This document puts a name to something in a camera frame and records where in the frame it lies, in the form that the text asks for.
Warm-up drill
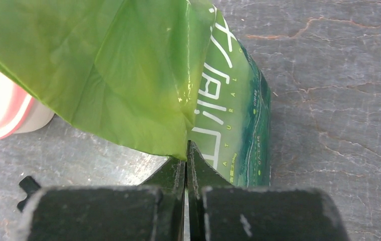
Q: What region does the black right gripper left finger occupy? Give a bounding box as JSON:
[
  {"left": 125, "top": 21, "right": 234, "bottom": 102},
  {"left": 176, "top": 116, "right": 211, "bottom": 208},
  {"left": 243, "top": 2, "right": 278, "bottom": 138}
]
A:
[{"left": 16, "top": 158, "right": 185, "bottom": 240}]

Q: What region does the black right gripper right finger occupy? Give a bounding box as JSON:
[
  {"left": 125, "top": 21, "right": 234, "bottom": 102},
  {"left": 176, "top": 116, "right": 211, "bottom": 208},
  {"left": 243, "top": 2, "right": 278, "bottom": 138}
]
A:
[{"left": 186, "top": 141, "right": 349, "bottom": 240}]

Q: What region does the black bag clip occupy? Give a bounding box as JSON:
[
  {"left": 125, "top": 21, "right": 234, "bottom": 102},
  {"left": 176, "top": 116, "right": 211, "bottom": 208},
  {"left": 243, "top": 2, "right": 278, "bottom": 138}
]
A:
[{"left": 17, "top": 176, "right": 41, "bottom": 212}]

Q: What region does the green cat litter bag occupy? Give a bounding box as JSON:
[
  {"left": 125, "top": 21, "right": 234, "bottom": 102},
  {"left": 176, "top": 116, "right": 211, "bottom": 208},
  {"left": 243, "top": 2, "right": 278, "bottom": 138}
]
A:
[{"left": 0, "top": 1, "right": 271, "bottom": 186}]

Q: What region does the pink plastic litter box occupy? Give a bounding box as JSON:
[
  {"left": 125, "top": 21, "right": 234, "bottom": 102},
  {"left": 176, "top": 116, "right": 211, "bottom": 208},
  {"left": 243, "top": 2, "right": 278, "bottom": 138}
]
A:
[{"left": 0, "top": 72, "right": 54, "bottom": 139}]

